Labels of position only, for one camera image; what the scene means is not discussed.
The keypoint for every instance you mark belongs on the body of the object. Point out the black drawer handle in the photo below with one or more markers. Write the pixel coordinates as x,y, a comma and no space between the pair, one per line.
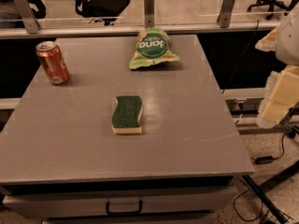
124,209

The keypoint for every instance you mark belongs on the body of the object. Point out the left metal railing bracket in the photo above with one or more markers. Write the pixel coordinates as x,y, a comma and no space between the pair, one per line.
27,15

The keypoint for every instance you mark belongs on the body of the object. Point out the black metal stand leg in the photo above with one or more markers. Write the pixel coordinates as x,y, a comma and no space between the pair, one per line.
270,184

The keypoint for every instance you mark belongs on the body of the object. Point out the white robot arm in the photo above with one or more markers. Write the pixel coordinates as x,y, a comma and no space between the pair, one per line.
287,42

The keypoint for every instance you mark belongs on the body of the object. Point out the dark chair at left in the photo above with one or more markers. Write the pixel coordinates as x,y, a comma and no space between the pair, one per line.
11,18

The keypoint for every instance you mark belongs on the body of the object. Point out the grey table drawer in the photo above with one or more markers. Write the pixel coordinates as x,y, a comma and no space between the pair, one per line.
93,204

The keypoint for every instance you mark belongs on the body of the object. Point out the green and yellow sponge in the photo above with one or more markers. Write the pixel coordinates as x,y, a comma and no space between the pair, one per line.
127,115

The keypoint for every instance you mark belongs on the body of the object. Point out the green snack bag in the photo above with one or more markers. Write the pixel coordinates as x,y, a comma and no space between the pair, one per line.
152,47

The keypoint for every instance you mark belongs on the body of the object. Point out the black office chair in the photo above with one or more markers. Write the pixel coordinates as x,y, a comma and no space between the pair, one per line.
106,11

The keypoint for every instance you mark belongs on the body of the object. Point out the black power adapter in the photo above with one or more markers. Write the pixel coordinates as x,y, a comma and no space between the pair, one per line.
264,160

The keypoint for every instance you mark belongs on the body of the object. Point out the orange soda can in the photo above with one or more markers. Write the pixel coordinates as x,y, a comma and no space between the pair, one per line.
52,60

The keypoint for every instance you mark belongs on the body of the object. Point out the middle metal railing bracket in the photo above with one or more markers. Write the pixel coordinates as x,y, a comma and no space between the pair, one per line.
149,13

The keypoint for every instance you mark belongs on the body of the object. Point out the metal railing bracket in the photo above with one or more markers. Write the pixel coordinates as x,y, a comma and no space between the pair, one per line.
149,13
27,15
225,15

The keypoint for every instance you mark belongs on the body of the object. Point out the yellow foam block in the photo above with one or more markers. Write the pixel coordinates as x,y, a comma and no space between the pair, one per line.
281,94

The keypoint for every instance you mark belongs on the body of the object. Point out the right metal railing bracket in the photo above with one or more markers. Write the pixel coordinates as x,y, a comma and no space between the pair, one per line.
225,15

